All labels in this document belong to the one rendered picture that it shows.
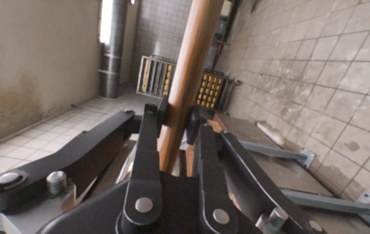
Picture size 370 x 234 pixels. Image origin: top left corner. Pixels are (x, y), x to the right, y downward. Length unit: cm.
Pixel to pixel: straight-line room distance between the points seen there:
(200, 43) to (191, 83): 4
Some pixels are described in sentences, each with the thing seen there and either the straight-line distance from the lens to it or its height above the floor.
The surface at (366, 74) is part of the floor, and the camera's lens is 155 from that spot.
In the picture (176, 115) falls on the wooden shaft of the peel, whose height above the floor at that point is 118.
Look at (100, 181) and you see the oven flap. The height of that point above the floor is 160.
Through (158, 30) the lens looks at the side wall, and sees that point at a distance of 524.
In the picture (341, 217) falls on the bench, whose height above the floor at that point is 23.
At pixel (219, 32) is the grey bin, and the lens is 463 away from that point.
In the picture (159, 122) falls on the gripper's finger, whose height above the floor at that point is 119.
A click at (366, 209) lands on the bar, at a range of 131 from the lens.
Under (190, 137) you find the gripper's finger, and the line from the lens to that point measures 16.
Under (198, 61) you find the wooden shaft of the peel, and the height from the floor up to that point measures 117.
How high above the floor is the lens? 119
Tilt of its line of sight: 7 degrees down
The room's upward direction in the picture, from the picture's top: 77 degrees counter-clockwise
